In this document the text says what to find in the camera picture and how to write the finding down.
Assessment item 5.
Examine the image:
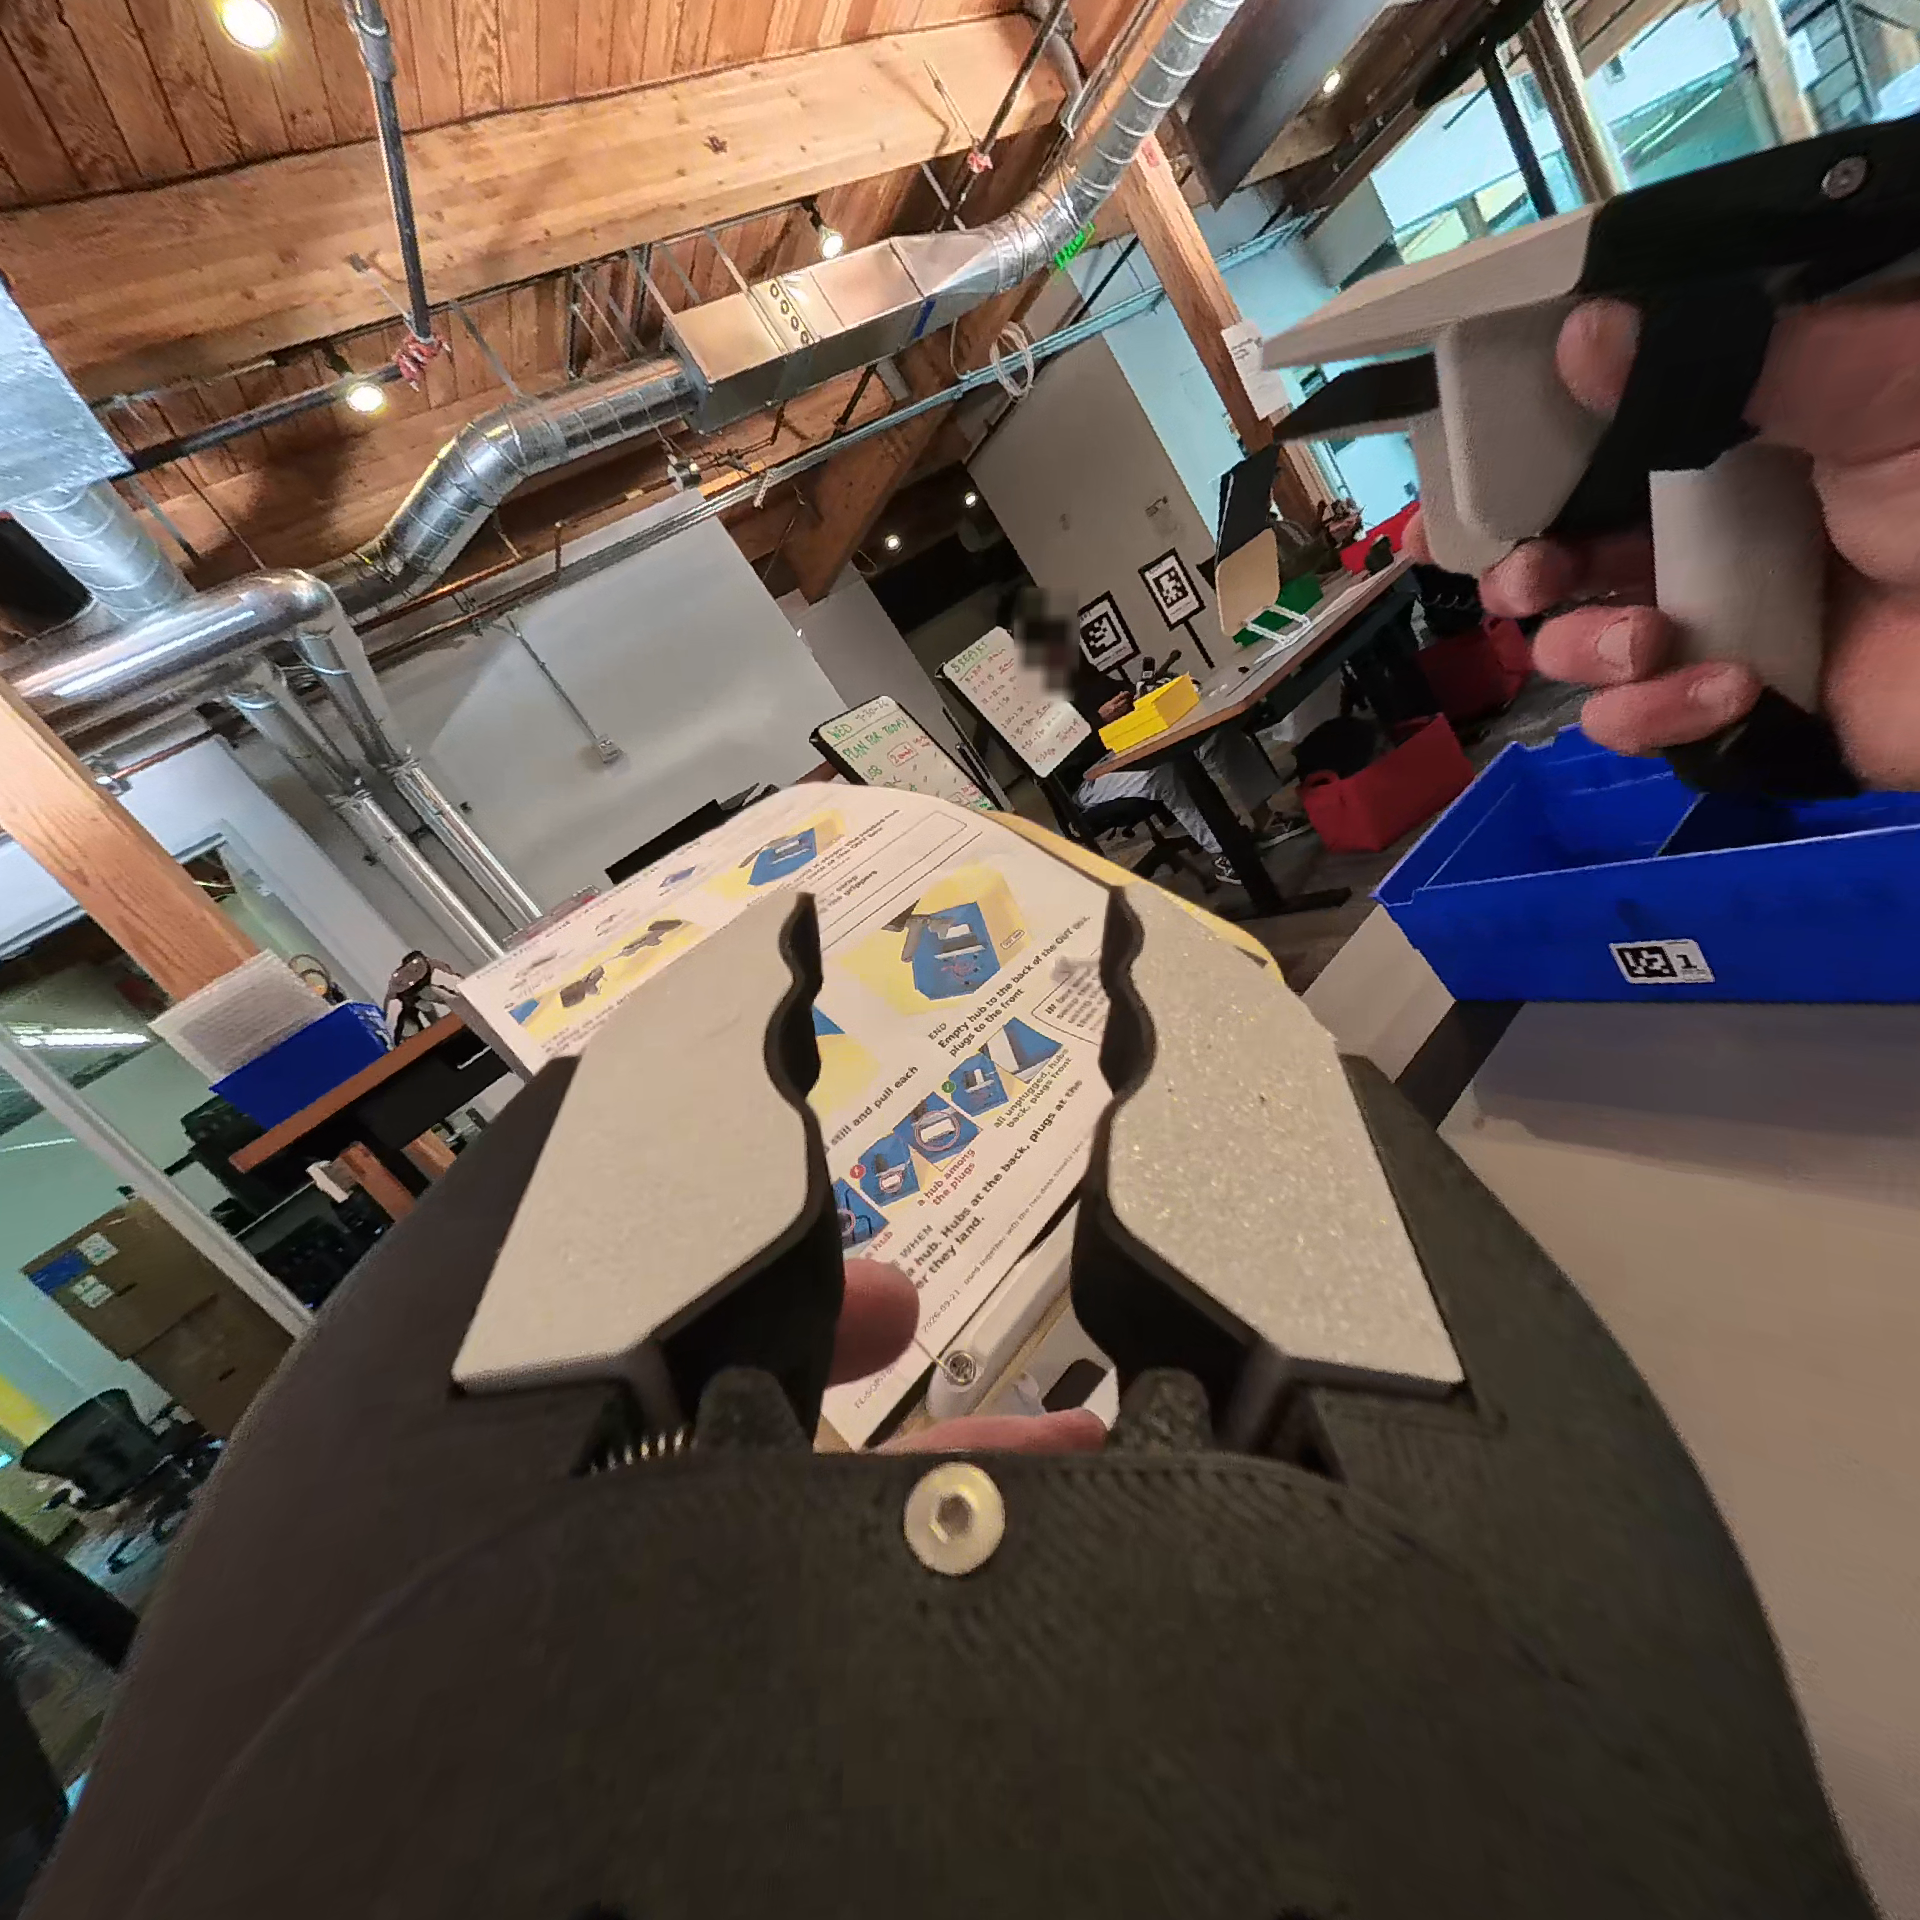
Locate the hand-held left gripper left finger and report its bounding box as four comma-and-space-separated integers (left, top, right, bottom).
451, 888, 847, 1442

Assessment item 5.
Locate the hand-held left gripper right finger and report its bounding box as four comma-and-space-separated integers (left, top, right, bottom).
1071, 886, 1471, 1455

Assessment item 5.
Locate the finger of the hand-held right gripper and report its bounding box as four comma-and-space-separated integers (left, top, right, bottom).
1285, 353, 1448, 445
1261, 206, 1637, 369

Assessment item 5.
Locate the blue plastic bin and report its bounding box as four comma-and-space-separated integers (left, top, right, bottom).
211, 999, 394, 1127
1375, 729, 1920, 1008

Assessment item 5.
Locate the person's right hand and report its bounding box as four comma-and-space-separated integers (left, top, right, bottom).
1479, 286, 1920, 787

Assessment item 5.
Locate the wooden column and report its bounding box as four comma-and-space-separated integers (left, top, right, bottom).
1126, 134, 1322, 512

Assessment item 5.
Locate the instruction sheet on stand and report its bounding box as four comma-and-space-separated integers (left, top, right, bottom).
1021, 810, 1291, 991

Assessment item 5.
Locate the wooden work table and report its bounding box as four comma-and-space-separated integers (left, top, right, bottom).
1095, 554, 1426, 903

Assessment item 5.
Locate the printed instruction sheet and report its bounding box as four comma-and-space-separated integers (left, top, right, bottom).
451, 782, 1203, 1442

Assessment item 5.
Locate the yellow plastic bin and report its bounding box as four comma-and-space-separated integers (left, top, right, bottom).
1099, 678, 1203, 759

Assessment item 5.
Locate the red plastic bin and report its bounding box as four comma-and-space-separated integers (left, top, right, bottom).
1301, 714, 1479, 856

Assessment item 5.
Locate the white easel board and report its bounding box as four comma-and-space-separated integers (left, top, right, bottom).
815, 697, 991, 810
944, 624, 1098, 782

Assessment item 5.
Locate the black office chair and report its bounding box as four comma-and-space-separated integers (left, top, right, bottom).
15, 1386, 212, 1530

